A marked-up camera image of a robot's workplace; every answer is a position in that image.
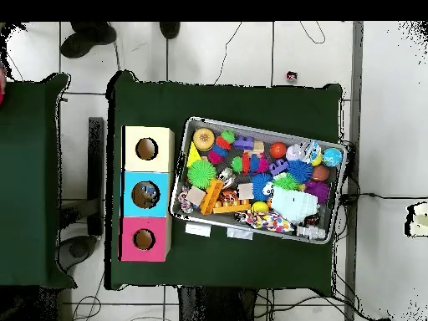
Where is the blue spiky ball with eyes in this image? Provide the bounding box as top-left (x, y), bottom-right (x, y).
top-left (250, 172), bottom-right (274, 202)

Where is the mint green cloth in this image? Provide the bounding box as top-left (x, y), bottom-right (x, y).
top-left (269, 186), bottom-right (319, 224)

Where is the purple spiky ball with eyes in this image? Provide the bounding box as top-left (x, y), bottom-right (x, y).
top-left (304, 180), bottom-right (331, 205)

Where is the cream knitted cloth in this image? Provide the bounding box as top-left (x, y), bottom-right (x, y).
top-left (405, 201), bottom-right (428, 238)

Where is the wooden box with three holes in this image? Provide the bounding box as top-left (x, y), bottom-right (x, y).
top-left (118, 125), bottom-right (175, 262)

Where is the plain green spiky ball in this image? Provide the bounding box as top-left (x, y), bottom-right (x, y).
top-left (186, 159), bottom-right (217, 190)

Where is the orange plastic toy block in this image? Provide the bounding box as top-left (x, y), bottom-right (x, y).
top-left (199, 178), bottom-right (224, 216)

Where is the plain wooden cube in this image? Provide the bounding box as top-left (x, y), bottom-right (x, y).
top-left (185, 185), bottom-right (206, 207)

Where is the yellow toy cheese wedge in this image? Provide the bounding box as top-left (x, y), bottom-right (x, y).
top-left (186, 141), bottom-right (202, 168)

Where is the toy burger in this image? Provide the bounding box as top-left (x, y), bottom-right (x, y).
top-left (192, 127), bottom-right (216, 150)

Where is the white tape patch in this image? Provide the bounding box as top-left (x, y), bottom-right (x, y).
top-left (184, 222), bottom-right (212, 237)
top-left (227, 227), bottom-right (254, 241)

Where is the red orange ball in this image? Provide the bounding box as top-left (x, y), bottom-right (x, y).
top-left (268, 142), bottom-right (288, 159)

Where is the dark green table cloth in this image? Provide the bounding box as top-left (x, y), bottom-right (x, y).
top-left (105, 70), bottom-right (344, 295)

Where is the black upright panel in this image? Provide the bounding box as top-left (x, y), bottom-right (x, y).
top-left (87, 116), bottom-right (105, 237)

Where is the globe print ball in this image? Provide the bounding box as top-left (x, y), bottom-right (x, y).
top-left (322, 147), bottom-right (344, 167)

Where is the dark green side table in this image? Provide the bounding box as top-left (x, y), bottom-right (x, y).
top-left (0, 73), bottom-right (78, 288)

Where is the wire mesh bin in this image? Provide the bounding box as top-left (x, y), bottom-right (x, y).
top-left (169, 115), bottom-right (348, 245)

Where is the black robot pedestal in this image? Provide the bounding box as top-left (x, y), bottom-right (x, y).
top-left (176, 286), bottom-right (260, 321)

